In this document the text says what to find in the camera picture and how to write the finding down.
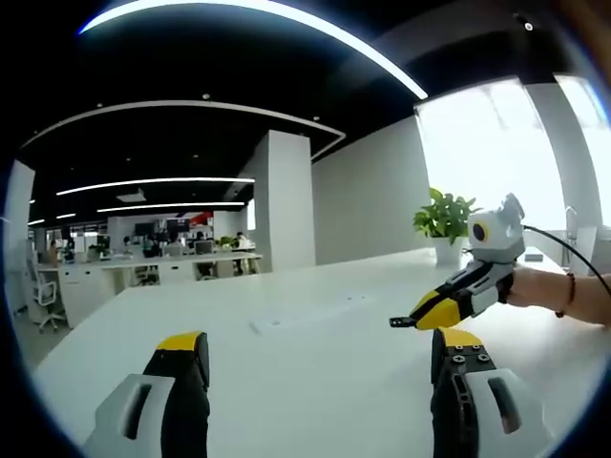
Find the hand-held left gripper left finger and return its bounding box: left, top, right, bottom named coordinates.
left=80, top=330, right=211, bottom=458

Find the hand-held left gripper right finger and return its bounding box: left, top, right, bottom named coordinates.
left=429, top=326, right=558, bottom=458

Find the person's right hand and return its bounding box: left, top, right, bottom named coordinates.
left=497, top=265, right=572, bottom=312

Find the green plant in white pot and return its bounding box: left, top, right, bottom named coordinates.
left=412, top=186, right=484, bottom=266

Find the white office desk row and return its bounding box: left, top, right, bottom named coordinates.
left=35, top=252, right=264, bottom=329

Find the white office chair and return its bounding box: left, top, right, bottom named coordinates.
left=26, top=257, right=66, bottom=334

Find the thin ceiling light strip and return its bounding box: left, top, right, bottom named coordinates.
left=96, top=200, right=247, bottom=215

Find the wide ceiling light strip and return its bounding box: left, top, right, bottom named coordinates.
left=54, top=177, right=256, bottom=198

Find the long curved ceiling light strip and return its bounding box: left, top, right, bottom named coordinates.
left=78, top=0, right=429, bottom=101

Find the dark bead bracelet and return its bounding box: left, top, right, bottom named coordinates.
left=554, top=271, right=578, bottom=320

